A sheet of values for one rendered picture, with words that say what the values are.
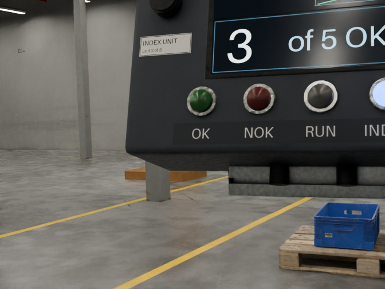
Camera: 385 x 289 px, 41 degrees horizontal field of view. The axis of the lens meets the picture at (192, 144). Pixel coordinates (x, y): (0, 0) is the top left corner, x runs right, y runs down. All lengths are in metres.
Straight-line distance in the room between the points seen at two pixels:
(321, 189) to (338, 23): 0.15
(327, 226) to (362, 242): 0.25
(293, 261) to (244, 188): 3.27
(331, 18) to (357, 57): 0.04
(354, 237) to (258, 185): 3.28
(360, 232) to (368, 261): 0.21
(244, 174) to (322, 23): 0.16
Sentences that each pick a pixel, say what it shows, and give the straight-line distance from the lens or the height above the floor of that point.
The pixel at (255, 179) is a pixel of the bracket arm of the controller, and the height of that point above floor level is 1.04.
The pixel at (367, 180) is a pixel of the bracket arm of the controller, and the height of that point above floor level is 1.04.
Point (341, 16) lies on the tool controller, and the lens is 0.45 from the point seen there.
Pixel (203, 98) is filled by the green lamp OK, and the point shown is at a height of 1.12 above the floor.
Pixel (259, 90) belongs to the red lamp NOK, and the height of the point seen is 1.12.
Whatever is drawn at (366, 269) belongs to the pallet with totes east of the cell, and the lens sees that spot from 3.70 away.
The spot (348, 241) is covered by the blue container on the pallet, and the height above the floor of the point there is 0.20.
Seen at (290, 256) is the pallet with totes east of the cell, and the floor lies 0.10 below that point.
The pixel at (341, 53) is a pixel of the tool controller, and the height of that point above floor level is 1.15.
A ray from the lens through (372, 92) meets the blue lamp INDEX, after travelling 0.43.
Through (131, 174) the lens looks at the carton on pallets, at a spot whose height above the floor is 0.09.
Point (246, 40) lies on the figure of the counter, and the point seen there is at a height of 1.17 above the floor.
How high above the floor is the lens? 1.11
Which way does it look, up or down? 3 degrees down
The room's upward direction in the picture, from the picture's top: 2 degrees counter-clockwise
